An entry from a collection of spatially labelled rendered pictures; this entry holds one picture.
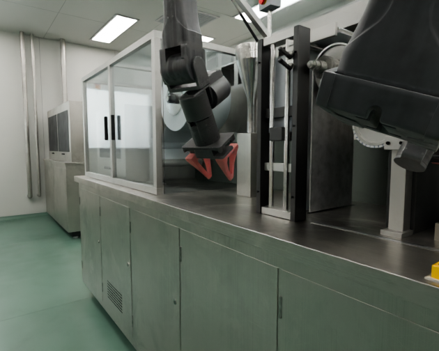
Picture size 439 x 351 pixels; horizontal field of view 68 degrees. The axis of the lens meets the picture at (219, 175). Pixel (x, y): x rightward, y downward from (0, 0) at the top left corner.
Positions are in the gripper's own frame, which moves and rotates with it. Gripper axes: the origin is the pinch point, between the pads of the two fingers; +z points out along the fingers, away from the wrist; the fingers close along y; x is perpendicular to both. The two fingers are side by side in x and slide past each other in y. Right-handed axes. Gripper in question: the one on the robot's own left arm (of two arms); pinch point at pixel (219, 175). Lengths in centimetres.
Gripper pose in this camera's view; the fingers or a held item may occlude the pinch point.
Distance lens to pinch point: 73.9
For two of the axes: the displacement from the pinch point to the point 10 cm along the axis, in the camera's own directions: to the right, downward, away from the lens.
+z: 2.8, 8.3, 4.8
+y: -8.2, -0.5, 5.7
